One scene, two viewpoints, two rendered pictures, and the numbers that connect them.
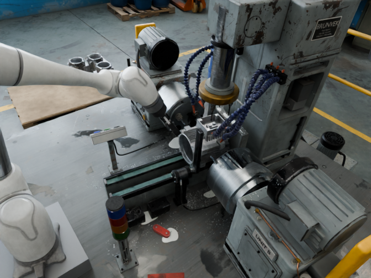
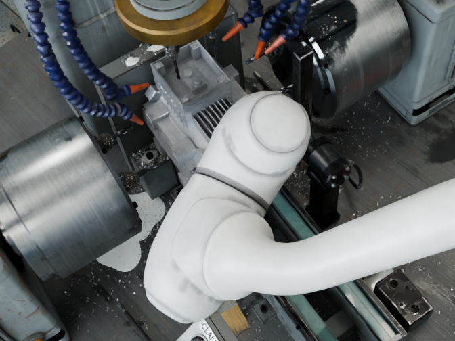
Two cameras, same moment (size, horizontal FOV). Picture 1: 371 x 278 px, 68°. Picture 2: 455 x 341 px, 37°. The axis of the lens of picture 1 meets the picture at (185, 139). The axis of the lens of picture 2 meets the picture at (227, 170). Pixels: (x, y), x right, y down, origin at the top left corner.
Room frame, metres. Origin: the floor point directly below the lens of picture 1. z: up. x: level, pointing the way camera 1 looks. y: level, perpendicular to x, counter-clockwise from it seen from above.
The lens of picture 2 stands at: (0.95, 0.66, 2.08)
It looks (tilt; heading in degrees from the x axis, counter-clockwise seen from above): 58 degrees down; 275
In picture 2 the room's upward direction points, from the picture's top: 9 degrees counter-clockwise
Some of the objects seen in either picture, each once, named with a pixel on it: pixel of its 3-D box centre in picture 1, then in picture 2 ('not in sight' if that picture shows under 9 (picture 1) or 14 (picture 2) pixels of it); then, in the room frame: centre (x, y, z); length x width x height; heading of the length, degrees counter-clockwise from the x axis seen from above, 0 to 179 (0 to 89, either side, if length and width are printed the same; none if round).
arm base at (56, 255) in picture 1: (36, 250); not in sight; (0.48, 0.54, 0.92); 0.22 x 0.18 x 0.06; 30
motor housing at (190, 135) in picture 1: (202, 143); (208, 127); (1.04, -0.09, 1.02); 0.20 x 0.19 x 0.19; 119
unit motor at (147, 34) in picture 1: (150, 64); not in sight; (1.58, 0.25, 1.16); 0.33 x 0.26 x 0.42; 30
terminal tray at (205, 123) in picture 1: (211, 127); (192, 84); (1.06, -0.13, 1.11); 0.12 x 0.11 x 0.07; 119
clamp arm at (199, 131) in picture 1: (197, 152); (302, 100); (0.87, -0.06, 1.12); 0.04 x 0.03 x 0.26; 120
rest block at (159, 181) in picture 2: not in sight; (154, 169); (1.18, -0.10, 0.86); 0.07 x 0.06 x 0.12; 30
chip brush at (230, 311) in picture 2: not in sight; (215, 291); (1.06, 0.16, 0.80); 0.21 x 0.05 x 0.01; 116
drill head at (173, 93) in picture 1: (174, 102); (38, 212); (1.35, 0.08, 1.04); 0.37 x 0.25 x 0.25; 30
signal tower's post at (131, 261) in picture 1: (121, 235); not in sight; (0.52, 0.21, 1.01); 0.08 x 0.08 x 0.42; 30
